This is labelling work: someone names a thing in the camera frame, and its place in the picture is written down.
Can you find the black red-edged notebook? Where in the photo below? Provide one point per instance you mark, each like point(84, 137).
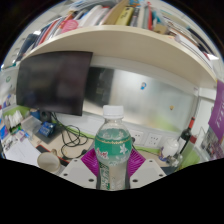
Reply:
point(41, 148)

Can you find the clear plastic box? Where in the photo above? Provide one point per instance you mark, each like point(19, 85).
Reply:
point(31, 124)

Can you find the white desk mat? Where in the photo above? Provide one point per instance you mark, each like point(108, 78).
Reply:
point(21, 153)

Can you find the purple pennant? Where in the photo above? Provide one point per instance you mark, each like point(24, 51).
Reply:
point(218, 113)

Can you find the black computer monitor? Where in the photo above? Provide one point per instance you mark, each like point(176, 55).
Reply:
point(53, 81)

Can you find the green-labelled clear drink bottle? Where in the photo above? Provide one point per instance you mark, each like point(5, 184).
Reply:
point(112, 146)

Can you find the white patterned paper cup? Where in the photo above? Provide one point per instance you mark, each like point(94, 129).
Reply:
point(48, 162)

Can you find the wooden shelf with books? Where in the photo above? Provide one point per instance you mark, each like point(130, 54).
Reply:
point(126, 43)

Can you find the white wall socket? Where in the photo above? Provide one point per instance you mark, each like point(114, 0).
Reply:
point(136, 137)
point(153, 140)

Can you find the white ceramic jar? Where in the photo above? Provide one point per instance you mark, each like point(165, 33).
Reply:
point(170, 148)

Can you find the small blue box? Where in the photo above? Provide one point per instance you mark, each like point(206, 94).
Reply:
point(46, 129)

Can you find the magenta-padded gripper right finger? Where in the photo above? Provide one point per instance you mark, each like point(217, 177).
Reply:
point(146, 171)

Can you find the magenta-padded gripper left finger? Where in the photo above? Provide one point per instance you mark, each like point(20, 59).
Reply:
point(78, 171)

